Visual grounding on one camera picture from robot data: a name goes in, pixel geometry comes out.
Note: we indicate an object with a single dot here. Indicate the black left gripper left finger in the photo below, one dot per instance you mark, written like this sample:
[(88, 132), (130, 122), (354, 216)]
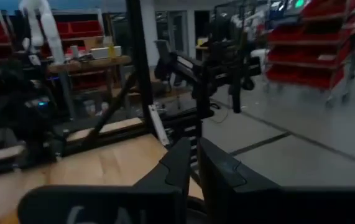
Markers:
[(108, 205)]

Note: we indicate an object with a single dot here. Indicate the wooden workbench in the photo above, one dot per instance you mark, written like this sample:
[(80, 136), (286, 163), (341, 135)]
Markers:
[(87, 63)]

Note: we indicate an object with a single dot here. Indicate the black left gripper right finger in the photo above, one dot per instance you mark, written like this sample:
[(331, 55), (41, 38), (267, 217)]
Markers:
[(273, 205)]

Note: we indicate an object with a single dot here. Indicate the white box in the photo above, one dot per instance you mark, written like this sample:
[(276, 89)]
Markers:
[(101, 52)]

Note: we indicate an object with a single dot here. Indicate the red bin shelf rack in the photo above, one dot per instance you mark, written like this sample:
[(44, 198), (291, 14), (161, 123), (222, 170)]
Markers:
[(81, 29), (307, 56)]

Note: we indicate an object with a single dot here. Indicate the yellow bottle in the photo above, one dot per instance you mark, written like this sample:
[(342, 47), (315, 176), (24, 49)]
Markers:
[(112, 48)]

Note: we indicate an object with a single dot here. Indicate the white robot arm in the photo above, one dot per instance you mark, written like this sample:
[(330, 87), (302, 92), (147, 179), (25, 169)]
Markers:
[(51, 34)]

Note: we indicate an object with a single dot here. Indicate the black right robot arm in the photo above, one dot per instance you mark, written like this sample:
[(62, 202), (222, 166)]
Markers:
[(25, 118)]

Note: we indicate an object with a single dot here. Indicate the black rig frame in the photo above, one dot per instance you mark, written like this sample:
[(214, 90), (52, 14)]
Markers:
[(136, 62)]

